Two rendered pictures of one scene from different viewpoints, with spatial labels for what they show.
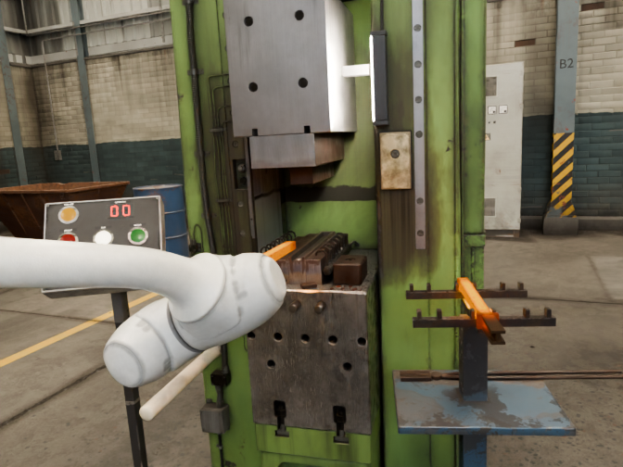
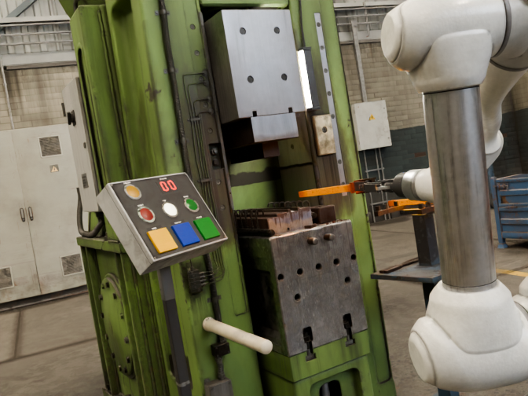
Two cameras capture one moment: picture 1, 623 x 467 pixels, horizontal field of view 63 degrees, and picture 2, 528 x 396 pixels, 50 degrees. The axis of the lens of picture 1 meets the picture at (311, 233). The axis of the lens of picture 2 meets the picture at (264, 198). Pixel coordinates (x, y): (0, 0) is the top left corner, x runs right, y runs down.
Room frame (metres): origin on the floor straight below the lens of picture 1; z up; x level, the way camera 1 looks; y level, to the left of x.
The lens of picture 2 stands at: (0.04, 1.66, 1.17)
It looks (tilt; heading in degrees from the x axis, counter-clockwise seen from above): 3 degrees down; 315
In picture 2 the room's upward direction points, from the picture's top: 9 degrees counter-clockwise
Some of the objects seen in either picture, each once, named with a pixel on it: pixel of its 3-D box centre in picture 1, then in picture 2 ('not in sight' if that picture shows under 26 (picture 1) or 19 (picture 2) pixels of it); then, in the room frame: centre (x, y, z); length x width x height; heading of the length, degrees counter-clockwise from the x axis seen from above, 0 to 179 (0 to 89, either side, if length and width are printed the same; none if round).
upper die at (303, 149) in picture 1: (301, 148); (249, 134); (1.72, 0.02, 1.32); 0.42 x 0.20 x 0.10; 164
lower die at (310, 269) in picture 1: (308, 254); (263, 219); (1.72, 0.02, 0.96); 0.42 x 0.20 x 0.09; 164
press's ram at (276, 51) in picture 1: (310, 69); (248, 74); (1.70, -0.02, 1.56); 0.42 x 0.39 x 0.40; 164
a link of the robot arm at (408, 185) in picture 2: not in sight; (418, 185); (0.86, 0.23, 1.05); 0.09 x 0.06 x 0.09; 74
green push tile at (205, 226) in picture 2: not in sight; (206, 229); (1.48, 0.52, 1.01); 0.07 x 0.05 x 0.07; 99
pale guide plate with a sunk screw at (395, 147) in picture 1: (395, 160); (324, 134); (1.55, -0.27, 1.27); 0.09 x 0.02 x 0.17; 74
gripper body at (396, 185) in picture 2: not in sight; (400, 185); (0.93, 0.21, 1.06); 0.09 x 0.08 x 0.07; 164
